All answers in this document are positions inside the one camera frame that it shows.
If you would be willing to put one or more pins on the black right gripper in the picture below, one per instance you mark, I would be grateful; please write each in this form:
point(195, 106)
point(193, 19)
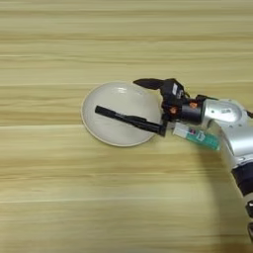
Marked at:
point(187, 112)

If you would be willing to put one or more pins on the green and white glue stick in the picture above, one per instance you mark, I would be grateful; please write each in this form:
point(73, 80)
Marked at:
point(197, 135)

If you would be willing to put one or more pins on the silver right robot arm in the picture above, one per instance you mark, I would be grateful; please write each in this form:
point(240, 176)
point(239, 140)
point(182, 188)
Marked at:
point(230, 131)

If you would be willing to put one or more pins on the black box with white label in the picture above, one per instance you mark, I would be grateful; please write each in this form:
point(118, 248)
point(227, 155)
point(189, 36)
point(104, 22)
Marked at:
point(173, 90)

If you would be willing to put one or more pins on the cream round plate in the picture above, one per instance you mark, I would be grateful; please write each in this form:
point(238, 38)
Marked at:
point(115, 108)

